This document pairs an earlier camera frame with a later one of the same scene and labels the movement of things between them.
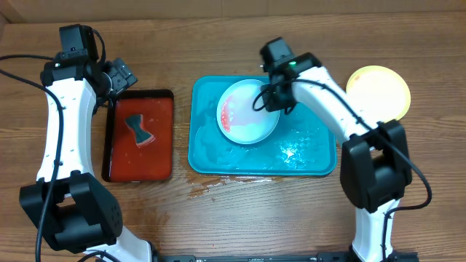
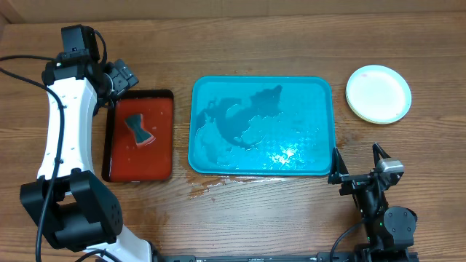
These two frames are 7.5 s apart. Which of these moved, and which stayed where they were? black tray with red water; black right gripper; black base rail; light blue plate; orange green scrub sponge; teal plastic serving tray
Moved: light blue plate; black right gripper
Stayed: black base rail; orange green scrub sponge; teal plastic serving tray; black tray with red water
